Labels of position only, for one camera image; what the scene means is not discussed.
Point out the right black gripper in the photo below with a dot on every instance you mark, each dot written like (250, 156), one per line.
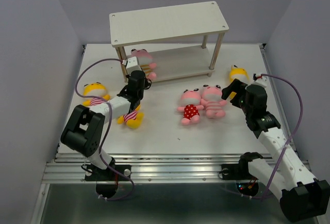
(235, 85)

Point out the pink frog toy orange stripes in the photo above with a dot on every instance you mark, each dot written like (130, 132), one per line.
(145, 62)

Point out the pink frog toy polka-dot dress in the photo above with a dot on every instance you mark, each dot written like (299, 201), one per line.
(190, 106)

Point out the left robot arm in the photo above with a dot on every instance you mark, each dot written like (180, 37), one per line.
(90, 128)

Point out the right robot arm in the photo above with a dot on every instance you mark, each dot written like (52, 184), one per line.
(300, 194)

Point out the white two-tier shelf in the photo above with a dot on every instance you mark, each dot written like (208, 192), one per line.
(139, 29)

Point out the yellow toy blue striped shirt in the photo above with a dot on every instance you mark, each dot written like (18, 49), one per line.
(238, 73)

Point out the pink frog toy striped shirt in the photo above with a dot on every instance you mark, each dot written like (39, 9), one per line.
(211, 99)

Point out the yellow toy red stripes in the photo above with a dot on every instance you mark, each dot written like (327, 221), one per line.
(132, 120)

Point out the yellow toy pink stripes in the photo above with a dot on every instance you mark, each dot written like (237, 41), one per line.
(98, 91)

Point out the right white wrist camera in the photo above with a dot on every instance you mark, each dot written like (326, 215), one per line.
(259, 80)

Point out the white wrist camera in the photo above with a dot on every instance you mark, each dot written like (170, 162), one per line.
(131, 64)
(259, 80)

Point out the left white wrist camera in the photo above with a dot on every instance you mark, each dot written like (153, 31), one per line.
(131, 64)

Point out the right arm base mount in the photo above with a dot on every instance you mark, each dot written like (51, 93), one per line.
(243, 171)

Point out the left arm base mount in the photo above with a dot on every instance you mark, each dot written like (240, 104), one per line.
(94, 174)

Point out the aluminium rail frame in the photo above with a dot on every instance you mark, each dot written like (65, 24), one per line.
(201, 169)

